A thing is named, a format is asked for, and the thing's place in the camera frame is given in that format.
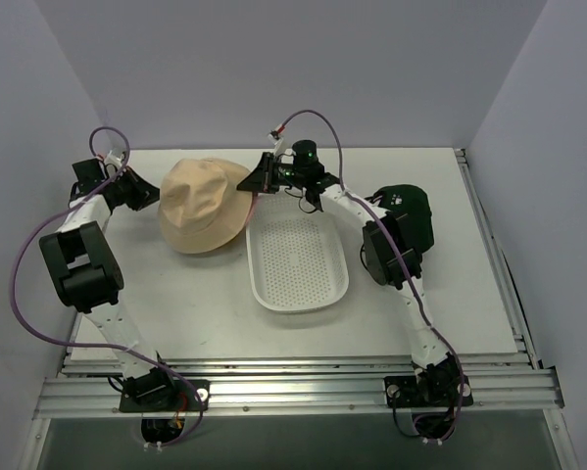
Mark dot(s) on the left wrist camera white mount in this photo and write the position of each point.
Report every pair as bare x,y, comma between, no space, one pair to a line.
113,160

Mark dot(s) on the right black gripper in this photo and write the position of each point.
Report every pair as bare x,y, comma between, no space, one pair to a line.
269,171

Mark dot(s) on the white perforated tray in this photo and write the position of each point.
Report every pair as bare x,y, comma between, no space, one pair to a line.
296,260

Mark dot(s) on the pink bucket hat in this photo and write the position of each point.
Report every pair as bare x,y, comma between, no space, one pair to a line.
255,200

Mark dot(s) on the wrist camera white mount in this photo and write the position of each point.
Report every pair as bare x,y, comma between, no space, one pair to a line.
113,160
276,137

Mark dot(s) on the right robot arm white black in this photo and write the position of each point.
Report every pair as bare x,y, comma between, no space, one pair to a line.
394,240

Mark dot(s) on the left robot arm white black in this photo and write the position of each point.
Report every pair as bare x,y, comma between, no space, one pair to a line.
87,276

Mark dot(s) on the beige cloth hat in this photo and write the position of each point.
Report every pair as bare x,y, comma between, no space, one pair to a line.
200,207

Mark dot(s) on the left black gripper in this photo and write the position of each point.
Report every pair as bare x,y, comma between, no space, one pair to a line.
132,187

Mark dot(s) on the black cap green brim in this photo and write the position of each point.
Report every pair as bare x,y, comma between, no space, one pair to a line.
412,201

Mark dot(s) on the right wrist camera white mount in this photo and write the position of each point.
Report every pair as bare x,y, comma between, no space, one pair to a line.
276,137

